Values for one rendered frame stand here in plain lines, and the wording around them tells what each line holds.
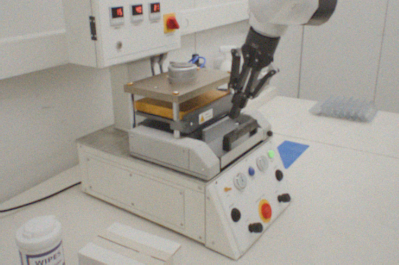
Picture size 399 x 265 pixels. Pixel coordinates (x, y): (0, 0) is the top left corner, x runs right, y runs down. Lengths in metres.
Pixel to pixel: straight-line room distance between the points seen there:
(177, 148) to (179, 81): 0.20
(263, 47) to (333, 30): 2.55
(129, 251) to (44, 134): 0.62
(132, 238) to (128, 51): 0.49
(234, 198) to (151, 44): 0.49
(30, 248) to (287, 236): 0.60
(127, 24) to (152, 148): 0.34
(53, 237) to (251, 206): 0.47
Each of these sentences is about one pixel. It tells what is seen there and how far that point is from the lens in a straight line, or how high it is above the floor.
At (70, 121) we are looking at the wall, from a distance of 1.49.
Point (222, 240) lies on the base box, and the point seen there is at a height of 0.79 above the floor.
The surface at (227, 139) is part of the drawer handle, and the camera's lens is 1.00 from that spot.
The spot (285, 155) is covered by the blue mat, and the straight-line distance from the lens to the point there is 1.53.
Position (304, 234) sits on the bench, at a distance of 1.13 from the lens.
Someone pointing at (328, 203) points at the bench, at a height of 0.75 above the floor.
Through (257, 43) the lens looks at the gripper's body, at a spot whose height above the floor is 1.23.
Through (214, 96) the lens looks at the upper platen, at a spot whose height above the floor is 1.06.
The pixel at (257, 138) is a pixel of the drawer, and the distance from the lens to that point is 1.14.
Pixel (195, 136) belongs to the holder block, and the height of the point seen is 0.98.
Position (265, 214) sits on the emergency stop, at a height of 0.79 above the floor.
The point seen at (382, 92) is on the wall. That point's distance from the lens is 3.50.
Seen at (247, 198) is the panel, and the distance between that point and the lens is 1.07.
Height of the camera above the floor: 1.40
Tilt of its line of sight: 19 degrees down
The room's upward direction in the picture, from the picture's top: 1 degrees counter-clockwise
